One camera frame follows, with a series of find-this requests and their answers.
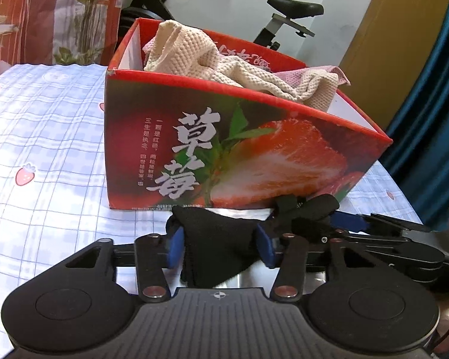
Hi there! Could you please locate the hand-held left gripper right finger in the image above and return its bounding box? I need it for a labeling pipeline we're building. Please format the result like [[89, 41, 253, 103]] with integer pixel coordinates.
[[255, 224, 362, 302]]

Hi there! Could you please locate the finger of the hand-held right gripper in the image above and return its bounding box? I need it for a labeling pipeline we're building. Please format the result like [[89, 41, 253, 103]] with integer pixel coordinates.
[[331, 212, 431, 235], [292, 218, 360, 246]]

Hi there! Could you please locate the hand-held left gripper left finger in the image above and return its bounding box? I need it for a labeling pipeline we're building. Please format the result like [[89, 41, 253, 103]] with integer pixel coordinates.
[[65, 228, 185, 302]]

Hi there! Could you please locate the black cloth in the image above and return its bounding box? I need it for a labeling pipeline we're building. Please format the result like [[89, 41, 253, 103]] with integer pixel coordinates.
[[165, 194, 340, 288]]

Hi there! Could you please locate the red strawberry print cardboard box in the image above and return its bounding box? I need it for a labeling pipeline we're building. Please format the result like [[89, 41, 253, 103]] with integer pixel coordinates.
[[104, 18, 393, 210]]

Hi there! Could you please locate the pink towel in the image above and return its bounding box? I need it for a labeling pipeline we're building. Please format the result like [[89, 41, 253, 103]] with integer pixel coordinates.
[[217, 50, 352, 91]]

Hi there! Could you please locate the cream waffle towel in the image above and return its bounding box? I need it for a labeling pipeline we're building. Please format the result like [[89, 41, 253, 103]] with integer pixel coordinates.
[[142, 20, 339, 113]]

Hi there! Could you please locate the blue curtain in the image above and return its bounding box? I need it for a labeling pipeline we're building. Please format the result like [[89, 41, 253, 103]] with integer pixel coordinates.
[[380, 0, 449, 232]]

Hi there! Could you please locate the checked strawberry print blanket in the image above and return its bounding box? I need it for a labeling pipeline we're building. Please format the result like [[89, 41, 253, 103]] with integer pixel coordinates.
[[0, 63, 423, 348]]

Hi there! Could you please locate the wooden door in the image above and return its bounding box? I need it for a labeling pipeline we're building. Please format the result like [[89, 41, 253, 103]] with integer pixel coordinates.
[[339, 0, 449, 131]]

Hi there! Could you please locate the black exercise bike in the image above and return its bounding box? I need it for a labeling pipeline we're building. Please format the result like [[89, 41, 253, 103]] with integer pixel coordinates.
[[120, 0, 324, 51]]

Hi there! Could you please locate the printed backdrop cloth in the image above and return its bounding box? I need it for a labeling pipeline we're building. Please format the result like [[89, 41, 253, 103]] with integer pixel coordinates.
[[0, 0, 122, 83]]

